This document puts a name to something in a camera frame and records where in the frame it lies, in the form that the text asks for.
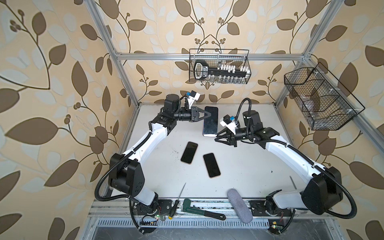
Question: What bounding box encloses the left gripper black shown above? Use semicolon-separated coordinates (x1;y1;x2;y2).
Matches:
171;107;210;123

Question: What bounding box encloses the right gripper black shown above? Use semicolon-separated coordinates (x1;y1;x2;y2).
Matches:
214;127;252;148

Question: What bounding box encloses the blue phone black screen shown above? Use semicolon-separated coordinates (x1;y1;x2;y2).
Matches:
203;106;219;137

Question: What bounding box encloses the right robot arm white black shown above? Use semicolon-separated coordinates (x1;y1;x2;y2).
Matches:
215;110;358;219

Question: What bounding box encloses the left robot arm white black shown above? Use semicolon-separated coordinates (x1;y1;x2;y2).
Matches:
95;107;211;219

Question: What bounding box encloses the middle phone in pink case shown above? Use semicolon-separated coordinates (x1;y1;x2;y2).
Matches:
203;153;221;178

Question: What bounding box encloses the phone in pink case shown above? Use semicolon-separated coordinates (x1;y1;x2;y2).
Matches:
181;142;198;164
203;153;221;178

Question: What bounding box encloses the left phone in pink case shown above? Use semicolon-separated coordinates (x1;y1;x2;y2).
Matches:
181;142;198;164

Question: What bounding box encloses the grey oblong pouch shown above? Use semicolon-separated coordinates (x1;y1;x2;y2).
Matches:
227;189;253;224

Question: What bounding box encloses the green pipe wrench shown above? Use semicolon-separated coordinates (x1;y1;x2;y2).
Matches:
182;199;226;221

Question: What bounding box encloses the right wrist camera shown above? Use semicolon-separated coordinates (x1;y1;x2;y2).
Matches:
220;115;237;134

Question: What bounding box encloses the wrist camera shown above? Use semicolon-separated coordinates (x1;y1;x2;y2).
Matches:
220;115;237;134
186;91;201;103

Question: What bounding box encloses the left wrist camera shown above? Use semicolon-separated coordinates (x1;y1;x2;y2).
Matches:
186;91;201;103

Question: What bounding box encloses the black socket set rail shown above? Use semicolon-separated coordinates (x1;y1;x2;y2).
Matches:
193;60;251;80

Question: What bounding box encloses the black wire basket back wall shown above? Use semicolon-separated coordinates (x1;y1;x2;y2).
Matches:
189;48;252;85

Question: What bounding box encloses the black wire basket wall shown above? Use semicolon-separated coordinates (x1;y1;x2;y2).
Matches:
284;62;366;131
189;48;252;85

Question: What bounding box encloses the screwdriver black yellow handle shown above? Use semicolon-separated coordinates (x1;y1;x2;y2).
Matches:
168;183;186;220

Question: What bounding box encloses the black wire basket right wall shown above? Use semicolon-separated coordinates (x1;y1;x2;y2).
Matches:
284;62;366;131

